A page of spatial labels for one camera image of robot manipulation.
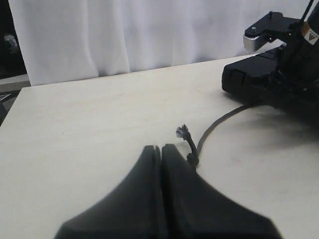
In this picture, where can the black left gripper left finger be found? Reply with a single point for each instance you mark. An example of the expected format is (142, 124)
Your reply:
(133, 210)

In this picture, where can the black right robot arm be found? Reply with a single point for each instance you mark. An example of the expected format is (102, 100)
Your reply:
(308, 29)

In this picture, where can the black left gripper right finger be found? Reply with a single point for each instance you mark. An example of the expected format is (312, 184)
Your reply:
(196, 210)

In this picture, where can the white backdrop curtain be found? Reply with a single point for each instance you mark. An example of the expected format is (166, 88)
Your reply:
(66, 40)

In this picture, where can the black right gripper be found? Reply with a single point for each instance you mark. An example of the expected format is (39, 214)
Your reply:
(294, 71)

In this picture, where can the black plastic carry case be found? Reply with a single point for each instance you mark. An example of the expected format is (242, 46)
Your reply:
(257, 80)

